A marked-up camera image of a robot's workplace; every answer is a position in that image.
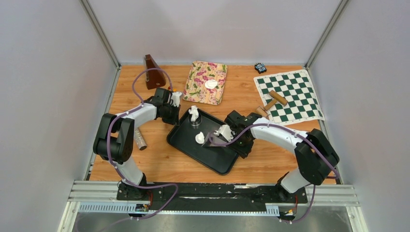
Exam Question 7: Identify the black baking tray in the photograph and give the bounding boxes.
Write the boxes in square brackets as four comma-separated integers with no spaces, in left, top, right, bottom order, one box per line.
[167,109,239,175]

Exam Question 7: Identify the wooden handled metal scraper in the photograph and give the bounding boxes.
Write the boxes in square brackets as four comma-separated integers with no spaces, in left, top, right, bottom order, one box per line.
[202,133,228,147]

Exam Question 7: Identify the round cut dough wrapper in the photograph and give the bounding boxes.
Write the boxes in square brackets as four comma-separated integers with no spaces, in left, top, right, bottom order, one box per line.
[195,132,205,145]

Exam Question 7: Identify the wooden pastry roller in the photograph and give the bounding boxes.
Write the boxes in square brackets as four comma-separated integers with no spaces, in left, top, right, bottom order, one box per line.
[255,90,288,118]

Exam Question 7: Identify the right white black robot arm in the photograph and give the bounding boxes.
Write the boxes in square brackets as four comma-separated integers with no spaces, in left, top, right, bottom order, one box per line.
[215,111,339,202]

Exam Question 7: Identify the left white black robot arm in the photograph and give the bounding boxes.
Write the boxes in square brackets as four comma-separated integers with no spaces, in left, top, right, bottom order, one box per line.
[93,88,182,200]

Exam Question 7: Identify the brown wooden metronome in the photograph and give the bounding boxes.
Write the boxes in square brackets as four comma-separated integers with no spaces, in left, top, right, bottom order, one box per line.
[144,54,166,90]

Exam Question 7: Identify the silver glitter tube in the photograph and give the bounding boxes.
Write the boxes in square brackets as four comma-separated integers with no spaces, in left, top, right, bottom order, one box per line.
[134,128,147,150]

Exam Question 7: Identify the floral rectangular tray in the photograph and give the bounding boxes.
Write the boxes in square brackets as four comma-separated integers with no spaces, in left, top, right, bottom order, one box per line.
[183,61,228,105]

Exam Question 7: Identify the green white chess mat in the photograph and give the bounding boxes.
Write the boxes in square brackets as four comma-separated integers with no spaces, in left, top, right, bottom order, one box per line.
[253,69,325,126]

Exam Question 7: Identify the small blue black toy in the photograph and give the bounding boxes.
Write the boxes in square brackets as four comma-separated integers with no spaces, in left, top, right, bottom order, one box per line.
[254,63,267,74]

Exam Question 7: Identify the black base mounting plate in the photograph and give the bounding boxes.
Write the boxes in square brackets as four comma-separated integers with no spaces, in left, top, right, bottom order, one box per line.
[116,183,308,212]

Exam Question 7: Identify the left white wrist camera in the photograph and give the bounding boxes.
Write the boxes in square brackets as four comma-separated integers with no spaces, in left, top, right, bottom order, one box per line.
[169,91,183,107]

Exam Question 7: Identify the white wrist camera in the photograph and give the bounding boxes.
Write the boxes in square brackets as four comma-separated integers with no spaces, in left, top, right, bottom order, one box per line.
[214,125,234,142]
[169,91,183,107]

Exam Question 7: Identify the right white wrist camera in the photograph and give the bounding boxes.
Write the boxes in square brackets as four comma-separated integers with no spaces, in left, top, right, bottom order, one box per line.
[214,125,234,142]

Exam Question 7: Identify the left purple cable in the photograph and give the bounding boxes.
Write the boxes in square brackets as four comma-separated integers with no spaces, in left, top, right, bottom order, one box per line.
[106,68,179,221]

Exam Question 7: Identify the purple cable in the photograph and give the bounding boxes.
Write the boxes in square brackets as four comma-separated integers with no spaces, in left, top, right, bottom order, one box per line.
[208,123,340,224]
[106,68,179,221]

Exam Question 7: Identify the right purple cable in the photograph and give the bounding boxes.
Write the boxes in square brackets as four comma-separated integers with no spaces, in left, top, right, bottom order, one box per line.
[208,123,340,224]

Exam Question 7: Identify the aluminium frame rail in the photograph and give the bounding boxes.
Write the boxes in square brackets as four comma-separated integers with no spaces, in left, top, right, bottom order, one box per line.
[59,181,367,232]

